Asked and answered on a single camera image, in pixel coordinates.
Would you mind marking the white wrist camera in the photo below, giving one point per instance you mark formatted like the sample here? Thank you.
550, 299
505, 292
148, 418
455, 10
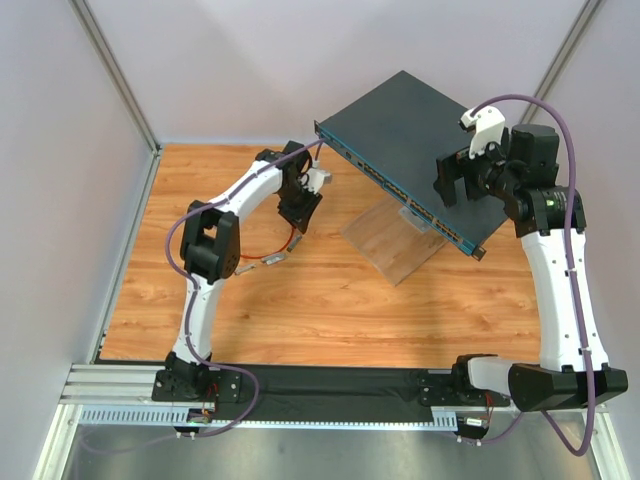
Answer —
316, 179
487, 126

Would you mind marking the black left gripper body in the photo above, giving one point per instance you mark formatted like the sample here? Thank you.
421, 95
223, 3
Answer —
486, 172

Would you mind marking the silver transceiver module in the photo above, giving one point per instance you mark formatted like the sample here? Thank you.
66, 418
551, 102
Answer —
274, 258
244, 269

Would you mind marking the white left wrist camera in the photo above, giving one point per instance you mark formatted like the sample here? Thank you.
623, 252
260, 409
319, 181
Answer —
316, 179

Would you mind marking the dark blue network switch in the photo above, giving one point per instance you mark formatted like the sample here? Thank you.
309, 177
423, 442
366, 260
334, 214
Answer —
394, 134

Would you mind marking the left aluminium frame post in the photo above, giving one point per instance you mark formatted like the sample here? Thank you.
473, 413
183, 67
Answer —
98, 40

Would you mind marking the aluminium frame post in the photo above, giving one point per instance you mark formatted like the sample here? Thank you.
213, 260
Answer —
98, 40
583, 21

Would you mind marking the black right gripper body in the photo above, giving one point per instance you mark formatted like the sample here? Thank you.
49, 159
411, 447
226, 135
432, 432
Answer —
311, 199

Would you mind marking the right aluminium frame post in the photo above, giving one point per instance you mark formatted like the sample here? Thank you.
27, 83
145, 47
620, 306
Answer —
583, 21

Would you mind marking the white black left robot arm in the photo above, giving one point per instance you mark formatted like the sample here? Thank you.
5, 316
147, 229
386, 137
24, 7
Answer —
210, 251

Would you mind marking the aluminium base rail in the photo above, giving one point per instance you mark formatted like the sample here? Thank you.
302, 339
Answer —
122, 395

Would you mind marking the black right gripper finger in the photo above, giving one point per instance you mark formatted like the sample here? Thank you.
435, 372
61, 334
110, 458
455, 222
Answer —
467, 170
447, 174

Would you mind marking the wooden switch stand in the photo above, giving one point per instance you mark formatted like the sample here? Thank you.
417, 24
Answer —
394, 240

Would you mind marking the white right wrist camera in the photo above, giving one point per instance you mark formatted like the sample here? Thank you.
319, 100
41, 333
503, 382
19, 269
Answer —
487, 126

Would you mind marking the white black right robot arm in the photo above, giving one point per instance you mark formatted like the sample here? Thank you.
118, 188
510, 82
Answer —
573, 369

